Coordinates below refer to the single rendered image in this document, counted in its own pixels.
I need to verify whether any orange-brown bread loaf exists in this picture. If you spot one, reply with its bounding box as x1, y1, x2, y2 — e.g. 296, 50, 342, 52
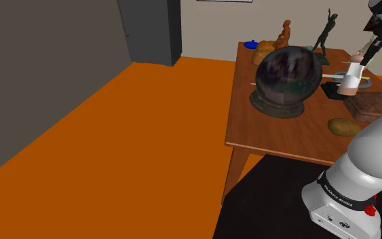
251, 40, 278, 67

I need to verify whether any orange-brown seated figurine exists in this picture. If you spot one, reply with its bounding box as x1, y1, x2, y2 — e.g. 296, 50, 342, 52
272, 19, 292, 50

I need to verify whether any brown wooden table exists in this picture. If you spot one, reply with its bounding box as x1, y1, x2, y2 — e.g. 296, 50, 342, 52
221, 41, 382, 206

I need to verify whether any dark brown loaf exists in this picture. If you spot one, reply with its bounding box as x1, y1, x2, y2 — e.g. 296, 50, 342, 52
343, 91, 382, 124

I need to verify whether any pale pink figure black base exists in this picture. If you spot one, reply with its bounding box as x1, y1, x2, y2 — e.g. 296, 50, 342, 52
320, 35, 377, 100

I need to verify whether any dark glass globe on base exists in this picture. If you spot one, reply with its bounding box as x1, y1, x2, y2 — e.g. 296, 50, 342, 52
249, 45, 324, 120

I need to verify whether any brown potato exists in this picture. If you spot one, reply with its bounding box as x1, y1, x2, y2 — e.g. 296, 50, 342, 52
327, 117, 364, 138

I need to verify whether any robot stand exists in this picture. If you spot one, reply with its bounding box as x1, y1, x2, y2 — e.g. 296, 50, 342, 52
212, 153, 382, 239

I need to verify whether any dark standing figure statue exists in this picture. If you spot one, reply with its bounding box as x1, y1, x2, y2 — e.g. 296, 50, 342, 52
311, 8, 339, 66

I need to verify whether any blue round lid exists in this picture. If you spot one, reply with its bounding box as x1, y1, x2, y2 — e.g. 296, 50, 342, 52
243, 39, 260, 50

